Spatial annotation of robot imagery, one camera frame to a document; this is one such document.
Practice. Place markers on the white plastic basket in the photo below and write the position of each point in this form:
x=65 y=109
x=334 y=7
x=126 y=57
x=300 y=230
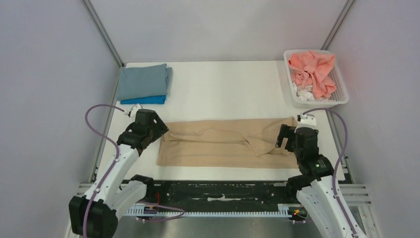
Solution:
x=340 y=96

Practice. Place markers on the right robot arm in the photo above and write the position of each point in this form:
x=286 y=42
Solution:
x=316 y=187

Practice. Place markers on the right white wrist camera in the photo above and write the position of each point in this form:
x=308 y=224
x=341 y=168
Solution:
x=306 y=120

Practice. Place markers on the bright blue folded t shirt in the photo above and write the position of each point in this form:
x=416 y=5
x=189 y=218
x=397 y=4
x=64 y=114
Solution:
x=159 y=100

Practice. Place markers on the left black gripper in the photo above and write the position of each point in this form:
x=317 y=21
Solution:
x=160 y=127

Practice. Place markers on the right corner aluminium post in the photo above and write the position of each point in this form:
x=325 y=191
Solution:
x=338 y=23

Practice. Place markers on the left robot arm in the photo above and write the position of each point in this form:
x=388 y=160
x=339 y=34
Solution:
x=97 y=212

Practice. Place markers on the pink t shirt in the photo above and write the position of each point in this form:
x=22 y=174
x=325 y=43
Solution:
x=311 y=69

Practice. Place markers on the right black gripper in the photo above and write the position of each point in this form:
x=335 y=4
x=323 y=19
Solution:
x=288 y=138

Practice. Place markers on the white t shirt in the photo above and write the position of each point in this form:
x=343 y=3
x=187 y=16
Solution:
x=306 y=94

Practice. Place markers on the corner aluminium post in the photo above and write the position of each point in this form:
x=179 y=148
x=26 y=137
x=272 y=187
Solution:
x=102 y=31
x=338 y=23

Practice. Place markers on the grey-blue folded t shirt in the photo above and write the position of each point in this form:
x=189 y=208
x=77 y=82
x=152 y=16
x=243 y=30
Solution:
x=141 y=82

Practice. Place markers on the beige t shirt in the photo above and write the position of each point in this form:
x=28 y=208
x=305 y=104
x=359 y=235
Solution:
x=239 y=143

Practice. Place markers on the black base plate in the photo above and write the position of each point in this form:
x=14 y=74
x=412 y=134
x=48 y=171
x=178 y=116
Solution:
x=218 y=205

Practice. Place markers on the white cable duct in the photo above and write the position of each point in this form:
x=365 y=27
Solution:
x=143 y=211

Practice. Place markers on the left corner aluminium post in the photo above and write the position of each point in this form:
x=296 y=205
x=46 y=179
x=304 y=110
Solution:
x=102 y=31

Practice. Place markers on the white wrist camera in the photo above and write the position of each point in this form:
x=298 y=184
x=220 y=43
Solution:
x=306 y=120
x=133 y=110

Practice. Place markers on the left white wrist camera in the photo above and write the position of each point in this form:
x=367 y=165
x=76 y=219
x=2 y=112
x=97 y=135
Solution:
x=133 y=110

